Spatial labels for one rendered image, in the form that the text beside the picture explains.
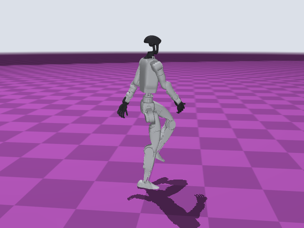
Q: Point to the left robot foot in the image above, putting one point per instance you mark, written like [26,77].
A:
[159,157]

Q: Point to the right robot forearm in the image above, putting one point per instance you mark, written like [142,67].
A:
[170,91]

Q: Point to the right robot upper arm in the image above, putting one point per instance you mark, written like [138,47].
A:
[157,67]

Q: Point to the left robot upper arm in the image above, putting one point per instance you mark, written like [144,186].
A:
[136,80]

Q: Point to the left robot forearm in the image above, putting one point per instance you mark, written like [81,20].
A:
[131,91]

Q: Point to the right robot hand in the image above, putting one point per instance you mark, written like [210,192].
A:
[180,106]

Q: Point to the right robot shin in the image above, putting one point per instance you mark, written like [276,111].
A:
[149,158]

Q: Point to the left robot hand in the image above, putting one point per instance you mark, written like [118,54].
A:
[123,108]

